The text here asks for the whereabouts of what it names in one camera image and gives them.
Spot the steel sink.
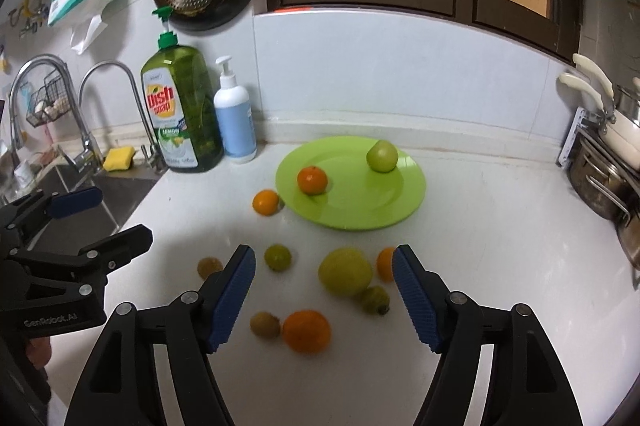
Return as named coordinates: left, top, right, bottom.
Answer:
left=27, top=164, right=160, bottom=256

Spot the large yellow-green pear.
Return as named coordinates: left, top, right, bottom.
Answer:
left=318, top=247, right=373, bottom=298

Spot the large orange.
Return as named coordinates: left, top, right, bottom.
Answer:
left=281, top=310, right=332, bottom=354

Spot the orange tangerine on plate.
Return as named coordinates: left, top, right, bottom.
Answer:
left=296, top=166, right=329, bottom=196

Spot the stainless steel pot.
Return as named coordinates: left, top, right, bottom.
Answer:
left=568, top=134, right=634, bottom=221

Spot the green dish soap bottle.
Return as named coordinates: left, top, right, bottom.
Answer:
left=141, top=7, right=224, bottom=174

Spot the small green fruit with stem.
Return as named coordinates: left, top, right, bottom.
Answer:
left=357, top=285, right=390, bottom=316

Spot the white blue pump bottle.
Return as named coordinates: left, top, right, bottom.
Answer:
left=214, top=56, right=257, bottom=164

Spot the wire sink basket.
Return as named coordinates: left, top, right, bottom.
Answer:
left=26, top=71, right=70, bottom=128

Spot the small orange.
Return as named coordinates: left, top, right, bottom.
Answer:
left=375, top=247, right=395, bottom=283

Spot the chrome faucet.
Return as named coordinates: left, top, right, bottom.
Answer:
left=78, top=60, right=170, bottom=175
left=8, top=53, right=103, bottom=174

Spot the small green round fruit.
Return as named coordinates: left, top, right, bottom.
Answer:
left=264, top=244, right=293, bottom=272

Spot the green plate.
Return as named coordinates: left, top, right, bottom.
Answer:
left=276, top=136, right=426, bottom=231

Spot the small brownish fruit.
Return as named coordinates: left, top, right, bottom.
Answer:
left=196, top=257, right=224, bottom=281

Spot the green apple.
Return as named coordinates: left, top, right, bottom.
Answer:
left=366, top=140, right=399, bottom=174

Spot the white pan with cream handles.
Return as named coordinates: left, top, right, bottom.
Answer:
left=558, top=53, right=640, bottom=172

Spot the yellow sponge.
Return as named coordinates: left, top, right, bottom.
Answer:
left=103, top=146, right=136, bottom=172

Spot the small yellow-brown fruit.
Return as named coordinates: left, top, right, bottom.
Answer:
left=250, top=311, right=281, bottom=339

